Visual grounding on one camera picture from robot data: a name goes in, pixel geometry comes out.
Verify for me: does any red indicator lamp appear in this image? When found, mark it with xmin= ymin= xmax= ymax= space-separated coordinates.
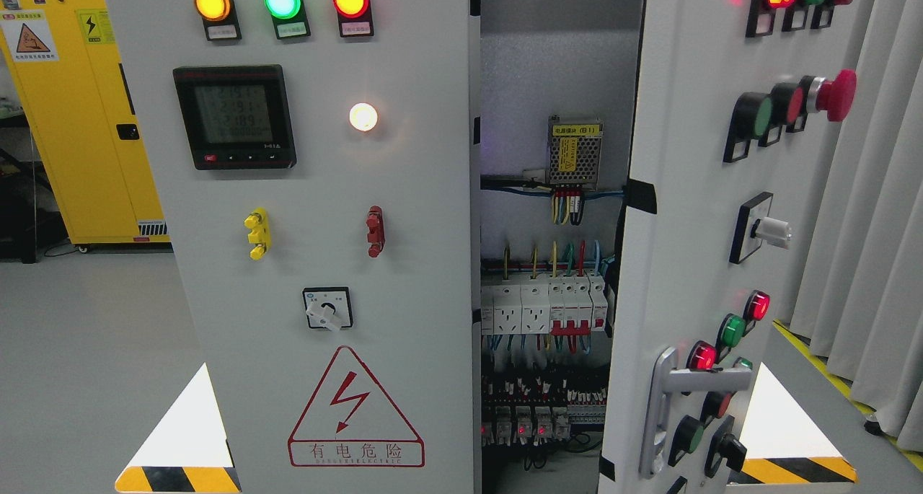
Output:
xmin=332 ymin=0 xmax=374 ymax=38

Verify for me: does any white rotary selector switch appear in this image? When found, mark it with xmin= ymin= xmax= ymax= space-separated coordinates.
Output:
xmin=302 ymin=286 xmax=355 ymax=332

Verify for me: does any metal mesh power supply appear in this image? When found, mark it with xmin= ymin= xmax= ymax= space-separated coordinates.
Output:
xmin=547 ymin=114 xmax=604 ymax=190

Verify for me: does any red mushroom emergency stop button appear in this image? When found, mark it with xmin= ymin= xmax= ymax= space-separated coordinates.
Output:
xmin=798 ymin=68 xmax=857 ymax=123

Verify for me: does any lower relay terminal row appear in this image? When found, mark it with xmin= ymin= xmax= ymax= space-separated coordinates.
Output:
xmin=480 ymin=365 xmax=609 ymax=447

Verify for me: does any red electric danger sticker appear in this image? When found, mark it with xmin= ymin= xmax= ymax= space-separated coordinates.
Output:
xmin=288 ymin=345 xmax=425 ymax=468

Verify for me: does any white socket and breaker row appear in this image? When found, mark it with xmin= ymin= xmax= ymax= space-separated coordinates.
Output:
xmin=480 ymin=270 xmax=609 ymax=336

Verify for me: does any black digital power meter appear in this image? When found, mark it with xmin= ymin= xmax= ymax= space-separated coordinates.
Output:
xmin=172 ymin=64 xmax=297 ymax=171

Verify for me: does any white knob selector switch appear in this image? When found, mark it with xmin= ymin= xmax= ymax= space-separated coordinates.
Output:
xmin=729 ymin=191 xmax=793 ymax=264

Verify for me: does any yellow safety cabinet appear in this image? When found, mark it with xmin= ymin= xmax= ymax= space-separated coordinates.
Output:
xmin=2 ymin=0 xmax=170 ymax=248

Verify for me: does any green indicator lamp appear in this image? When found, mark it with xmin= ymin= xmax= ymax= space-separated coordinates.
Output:
xmin=263 ymin=0 xmax=311 ymax=40

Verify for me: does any grey curtain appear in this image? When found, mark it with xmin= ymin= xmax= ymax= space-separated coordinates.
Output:
xmin=789 ymin=0 xmax=922 ymax=451

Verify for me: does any white indicator lamp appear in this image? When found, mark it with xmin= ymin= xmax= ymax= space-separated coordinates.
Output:
xmin=348 ymin=102 xmax=379 ymax=132

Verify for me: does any yellow indicator lamp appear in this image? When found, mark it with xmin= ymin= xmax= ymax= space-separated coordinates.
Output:
xmin=194 ymin=0 xmax=242 ymax=41

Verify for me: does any silver door handle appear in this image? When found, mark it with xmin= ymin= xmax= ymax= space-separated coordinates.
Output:
xmin=639 ymin=346 xmax=755 ymax=480

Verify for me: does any grey cabinet door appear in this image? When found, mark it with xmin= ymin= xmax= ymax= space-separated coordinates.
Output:
xmin=105 ymin=0 xmax=481 ymax=493
xmin=597 ymin=0 xmax=858 ymax=493

